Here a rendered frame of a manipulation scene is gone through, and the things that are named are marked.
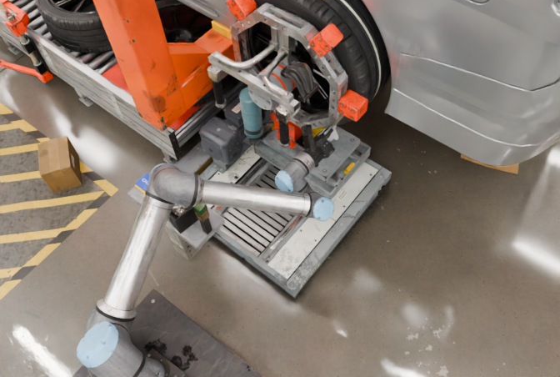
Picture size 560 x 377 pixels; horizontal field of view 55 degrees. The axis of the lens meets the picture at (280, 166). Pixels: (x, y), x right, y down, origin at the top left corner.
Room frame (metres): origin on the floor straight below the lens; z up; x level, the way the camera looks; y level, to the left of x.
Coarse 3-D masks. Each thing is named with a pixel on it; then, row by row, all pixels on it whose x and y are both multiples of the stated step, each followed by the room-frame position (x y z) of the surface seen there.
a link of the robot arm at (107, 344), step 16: (96, 336) 0.59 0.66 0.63; (112, 336) 0.58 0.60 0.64; (128, 336) 0.62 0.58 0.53; (80, 352) 0.55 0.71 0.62; (96, 352) 0.53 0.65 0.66; (112, 352) 0.53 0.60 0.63; (128, 352) 0.54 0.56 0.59; (96, 368) 0.49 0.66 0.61; (112, 368) 0.49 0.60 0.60; (128, 368) 0.50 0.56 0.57
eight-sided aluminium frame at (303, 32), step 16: (256, 16) 1.60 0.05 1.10; (272, 16) 1.56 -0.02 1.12; (288, 16) 1.55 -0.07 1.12; (240, 32) 1.67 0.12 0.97; (288, 32) 1.50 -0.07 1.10; (304, 32) 1.46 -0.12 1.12; (240, 48) 1.68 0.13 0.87; (320, 64) 1.40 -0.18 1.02; (336, 64) 1.40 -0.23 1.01; (336, 80) 1.35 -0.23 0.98; (336, 96) 1.35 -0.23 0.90; (304, 112) 1.52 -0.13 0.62; (336, 112) 1.34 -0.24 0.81
